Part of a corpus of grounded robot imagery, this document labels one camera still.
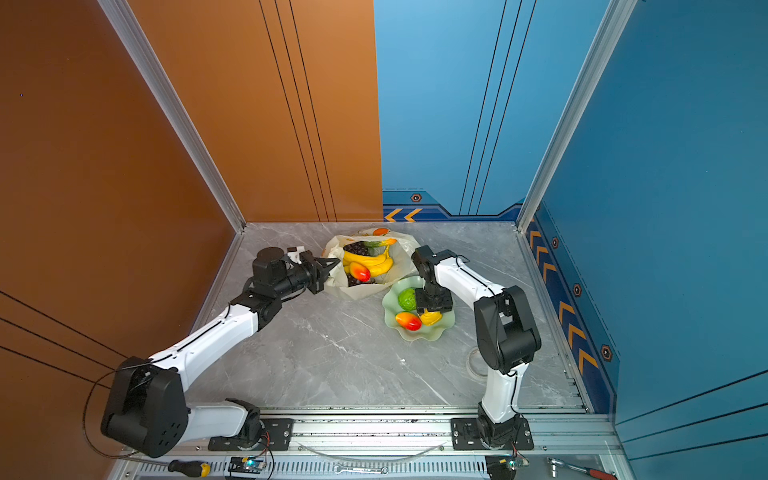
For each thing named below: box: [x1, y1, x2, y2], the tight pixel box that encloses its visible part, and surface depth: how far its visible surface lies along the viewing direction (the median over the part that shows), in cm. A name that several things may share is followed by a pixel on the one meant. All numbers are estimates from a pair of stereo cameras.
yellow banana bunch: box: [342, 245, 394, 277], surface depth 104 cm
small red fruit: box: [395, 312, 422, 331], surface depth 91 cm
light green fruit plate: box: [382, 275, 456, 341], surface depth 92 cm
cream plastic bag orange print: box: [321, 228, 421, 300], surface depth 93 cm
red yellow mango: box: [349, 262, 371, 282], surface depth 98 cm
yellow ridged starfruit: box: [420, 308, 443, 327], surface depth 91 cm
